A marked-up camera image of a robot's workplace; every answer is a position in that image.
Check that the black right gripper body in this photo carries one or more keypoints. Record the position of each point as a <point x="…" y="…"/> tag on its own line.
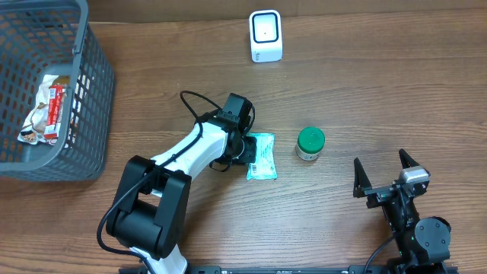
<point x="384" y="190"/>

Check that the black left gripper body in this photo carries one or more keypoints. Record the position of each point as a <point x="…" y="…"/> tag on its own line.
<point x="249" y="149"/>

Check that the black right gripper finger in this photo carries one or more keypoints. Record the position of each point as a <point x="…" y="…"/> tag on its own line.
<point x="406" y="160"/>
<point x="361" y="181"/>

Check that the teal tissue packet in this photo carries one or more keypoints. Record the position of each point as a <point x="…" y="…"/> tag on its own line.
<point x="264" y="166"/>

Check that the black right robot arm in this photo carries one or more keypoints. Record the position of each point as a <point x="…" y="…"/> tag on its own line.
<point x="423" y="243"/>

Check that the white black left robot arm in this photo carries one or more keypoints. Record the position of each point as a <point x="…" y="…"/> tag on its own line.
<point x="148" y="212"/>

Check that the white barcode scanner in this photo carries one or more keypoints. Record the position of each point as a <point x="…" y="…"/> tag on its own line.
<point x="265" y="28"/>

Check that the green lid jar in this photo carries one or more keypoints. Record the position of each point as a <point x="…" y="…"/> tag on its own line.
<point x="310" y="143"/>

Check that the red snack bar in basket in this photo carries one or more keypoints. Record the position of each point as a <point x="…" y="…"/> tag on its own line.
<point x="56" y="94"/>

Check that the white snack wrapper in basket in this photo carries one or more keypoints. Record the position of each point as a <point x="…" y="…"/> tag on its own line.
<point x="34" y="125"/>

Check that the grey plastic mesh basket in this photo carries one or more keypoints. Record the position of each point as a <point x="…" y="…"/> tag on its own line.
<point x="39" y="39"/>

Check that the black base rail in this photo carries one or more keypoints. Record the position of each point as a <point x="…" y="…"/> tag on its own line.
<point x="353" y="269"/>

